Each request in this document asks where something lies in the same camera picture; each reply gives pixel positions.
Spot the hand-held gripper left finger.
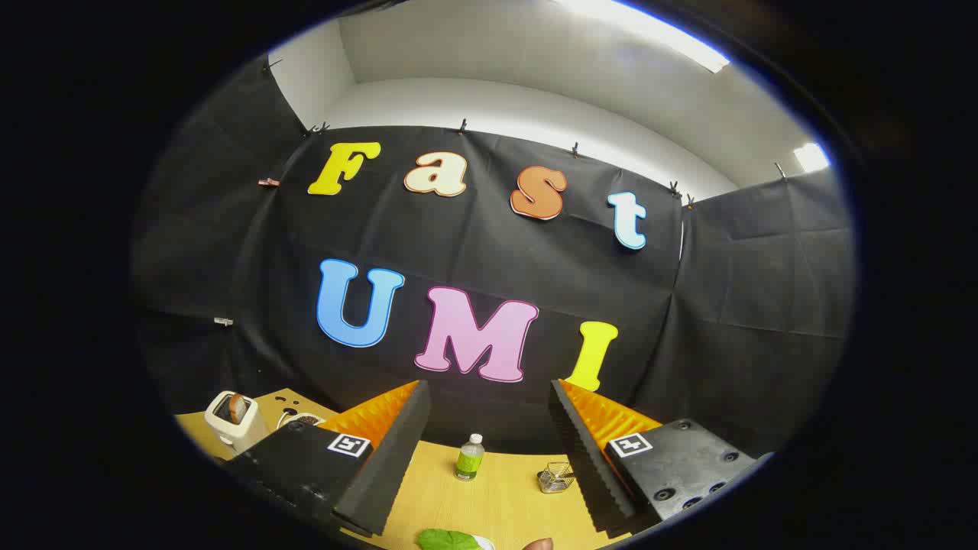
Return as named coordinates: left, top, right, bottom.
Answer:
left=225, top=380, right=432, bottom=538

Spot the small ceiling light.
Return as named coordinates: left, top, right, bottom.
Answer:
left=793, top=142, right=831, bottom=173

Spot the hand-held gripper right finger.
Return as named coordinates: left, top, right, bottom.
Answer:
left=549, top=379, right=774, bottom=535

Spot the green label water bottle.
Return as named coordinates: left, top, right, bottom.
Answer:
left=455, top=433, right=486, bottom=482

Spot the metal wire cutlery holder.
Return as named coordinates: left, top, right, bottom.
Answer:
left=536, top=461, right=575, bottom=494

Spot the white toaster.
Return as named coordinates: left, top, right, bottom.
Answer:
left=203, top=390, right=270, bottom=457

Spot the black backdrop cloth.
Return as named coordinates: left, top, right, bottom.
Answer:
left=130, top=57, right=855, bottom=459

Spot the green lettuce leaf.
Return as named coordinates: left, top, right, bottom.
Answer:
left=416, top=529, right=484, bottom=550

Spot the long ceiling light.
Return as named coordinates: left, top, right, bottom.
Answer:
left=554, top=0, right=730, bottom=74

